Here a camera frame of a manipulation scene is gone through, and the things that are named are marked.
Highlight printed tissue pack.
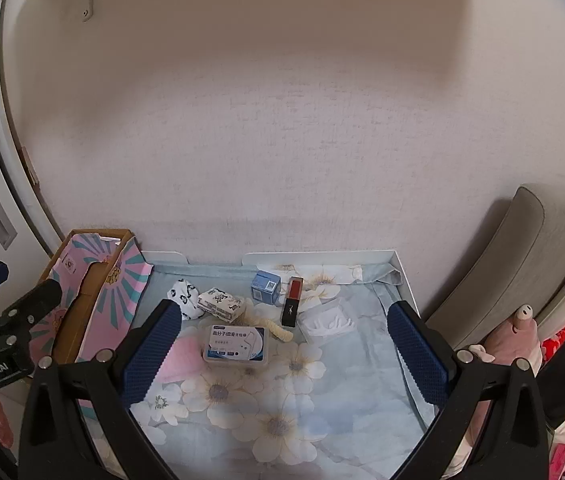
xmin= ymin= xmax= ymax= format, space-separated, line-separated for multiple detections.
xmin=197 ymin=287 xmax=244 ymax=322

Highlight grey padded headboard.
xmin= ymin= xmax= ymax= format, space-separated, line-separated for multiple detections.
xmin=425 ymin=183 xmax=565 ymax=351

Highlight beige fluffy scrunchie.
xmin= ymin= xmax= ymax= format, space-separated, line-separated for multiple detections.
xmin=235 ymin=297 xmax=295 ymax=343

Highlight pink plush toy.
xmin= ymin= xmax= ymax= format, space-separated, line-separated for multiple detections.
xmin=462 ymin=305 xmax=545 ymax=461

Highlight red printed cloth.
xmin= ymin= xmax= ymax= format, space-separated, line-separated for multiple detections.
xmin=542 ymin=315 xmax=565 ymax=361

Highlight white tray frame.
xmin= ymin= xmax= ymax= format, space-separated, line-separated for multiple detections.
xmin=140 ymin=249 xmax=425 ymax=321

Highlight pink soft pad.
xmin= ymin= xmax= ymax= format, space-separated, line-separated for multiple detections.
xmin=155 ymin=336 xmax=208 ymax=385

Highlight red lipstick black case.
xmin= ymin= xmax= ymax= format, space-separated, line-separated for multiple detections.
xmin=281 ymin=276 xmax=304 ymax=327

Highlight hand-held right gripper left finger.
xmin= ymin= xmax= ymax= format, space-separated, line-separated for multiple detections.
xmin=17 ymin=299 xmax=183 ymax=480

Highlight white black-print rolled socks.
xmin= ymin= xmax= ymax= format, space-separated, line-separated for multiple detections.
xmin=166 ymin=280 xmax=203 ymax=320

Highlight clear packet white contents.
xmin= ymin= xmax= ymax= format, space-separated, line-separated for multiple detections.
xmin=298 ymin=297 xmax=355 ymax=337

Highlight clear plastic floss box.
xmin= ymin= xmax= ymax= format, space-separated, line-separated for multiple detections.
xmin=203 ymin=324 xmax=268 ymax=364

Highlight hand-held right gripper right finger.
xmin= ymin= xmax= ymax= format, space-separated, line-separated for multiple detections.
xmin=386 ymin=300 xmax=550 ymax=480

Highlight small blue box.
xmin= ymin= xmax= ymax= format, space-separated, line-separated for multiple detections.
xmin=251 ymin=270 xmax=282 ymax=306

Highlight pink printed cardboard box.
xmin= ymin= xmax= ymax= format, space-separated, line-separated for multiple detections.
xmin=25 ymin=229 xmax=156 ymax=368

